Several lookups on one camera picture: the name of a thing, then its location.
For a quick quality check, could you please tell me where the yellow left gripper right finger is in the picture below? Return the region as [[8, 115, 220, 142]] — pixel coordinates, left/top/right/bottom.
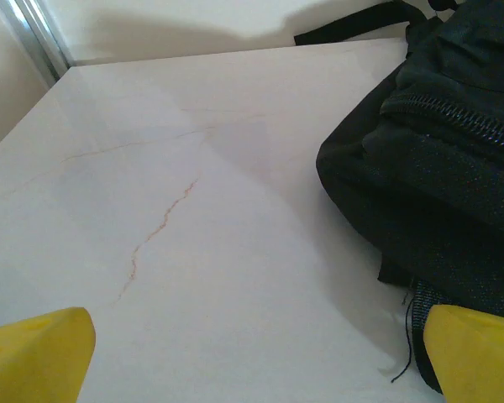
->
[[423, 304, 504, 403]]

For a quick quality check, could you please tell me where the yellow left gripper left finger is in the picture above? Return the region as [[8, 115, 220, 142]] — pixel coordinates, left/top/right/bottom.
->
[[0, 306, 97, 403]]

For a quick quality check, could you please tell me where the black backpack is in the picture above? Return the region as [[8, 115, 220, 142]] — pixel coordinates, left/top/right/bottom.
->
[[293, 0, 504, 394]]

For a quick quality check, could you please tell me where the aluminium frame post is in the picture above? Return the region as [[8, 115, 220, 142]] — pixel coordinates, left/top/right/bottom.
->
[[0, 0, 75, 83]]

